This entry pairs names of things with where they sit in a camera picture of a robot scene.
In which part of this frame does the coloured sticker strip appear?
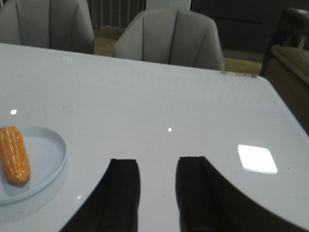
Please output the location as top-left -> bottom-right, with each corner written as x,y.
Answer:
220,71 -> 257,78

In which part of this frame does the orange corn cob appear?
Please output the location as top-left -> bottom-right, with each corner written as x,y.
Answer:
0,126 -> 30,185

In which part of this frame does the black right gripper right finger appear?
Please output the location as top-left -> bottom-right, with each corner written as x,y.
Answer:
175,157 -> 303,232

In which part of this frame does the dark grey counter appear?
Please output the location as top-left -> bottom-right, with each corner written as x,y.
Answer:
191,0 -> 309,54

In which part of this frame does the grey chair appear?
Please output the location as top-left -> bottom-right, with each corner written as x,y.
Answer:
112,8 -> 225,71
0,0 -> 95,54

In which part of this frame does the white cabinet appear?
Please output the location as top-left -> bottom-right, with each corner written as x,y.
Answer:
146,0 -> 191,10

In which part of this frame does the olive brown sofa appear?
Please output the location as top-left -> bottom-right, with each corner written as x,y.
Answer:
260,7 -> 309,132

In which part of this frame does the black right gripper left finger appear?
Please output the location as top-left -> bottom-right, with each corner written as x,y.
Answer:
62,159 -> 140,232

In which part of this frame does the grey chair left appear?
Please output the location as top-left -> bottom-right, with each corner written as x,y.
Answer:
0,0 -> 95,54

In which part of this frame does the grey chair right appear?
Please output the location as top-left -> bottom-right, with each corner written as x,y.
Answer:
112,8 -> 225,71

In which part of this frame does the light blue plate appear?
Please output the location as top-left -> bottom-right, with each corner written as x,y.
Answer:
0,126 -> 67,205

